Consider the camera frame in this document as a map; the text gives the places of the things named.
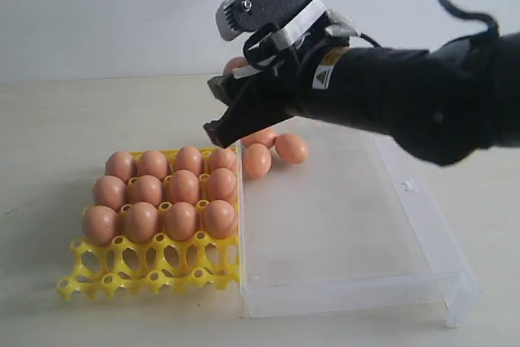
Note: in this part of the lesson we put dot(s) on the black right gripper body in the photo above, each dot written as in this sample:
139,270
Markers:
317,79

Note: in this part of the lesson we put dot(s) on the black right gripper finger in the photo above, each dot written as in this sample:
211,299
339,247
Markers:
245,117
228,89

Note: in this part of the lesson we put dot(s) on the brown egg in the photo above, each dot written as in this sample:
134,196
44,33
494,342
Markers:
233,64
100,225
221,185
291,148
264,137
219,219
141,222
181,221

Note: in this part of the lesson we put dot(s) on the brown egg column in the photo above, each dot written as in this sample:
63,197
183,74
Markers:
256,160

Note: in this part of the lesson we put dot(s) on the brown egg placed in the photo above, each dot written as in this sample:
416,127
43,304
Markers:
153,163
146,189
222,158
190,159
121,164
184,186
110,191

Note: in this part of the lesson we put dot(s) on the brown egg front bottom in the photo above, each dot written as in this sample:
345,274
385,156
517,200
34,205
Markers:
219,219

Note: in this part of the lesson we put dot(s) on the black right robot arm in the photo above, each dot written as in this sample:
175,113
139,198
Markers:
437,106

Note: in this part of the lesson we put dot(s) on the yellow plastic egg tray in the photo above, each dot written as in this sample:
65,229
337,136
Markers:
157,264

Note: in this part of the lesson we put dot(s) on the clear plastic container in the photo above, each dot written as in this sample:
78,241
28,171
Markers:
351,227

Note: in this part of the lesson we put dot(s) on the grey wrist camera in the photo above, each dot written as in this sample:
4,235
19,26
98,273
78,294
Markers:
235,17

